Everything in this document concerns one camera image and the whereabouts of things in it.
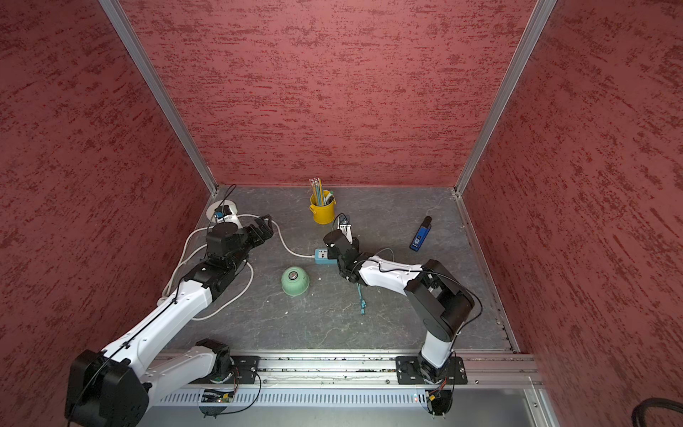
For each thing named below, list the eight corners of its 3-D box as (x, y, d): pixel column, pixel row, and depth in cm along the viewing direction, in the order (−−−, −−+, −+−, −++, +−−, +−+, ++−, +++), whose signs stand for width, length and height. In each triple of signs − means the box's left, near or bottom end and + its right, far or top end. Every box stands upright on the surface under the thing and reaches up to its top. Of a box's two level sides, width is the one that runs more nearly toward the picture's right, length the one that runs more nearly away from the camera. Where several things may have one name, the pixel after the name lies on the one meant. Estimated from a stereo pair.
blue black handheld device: (408, 248, 104) (410, 240, 100) (421, 222, 112) (424, 214, 108) (418, 253, 102) (421, 245, 98) (431, 226, 111) (434, 219, 107)
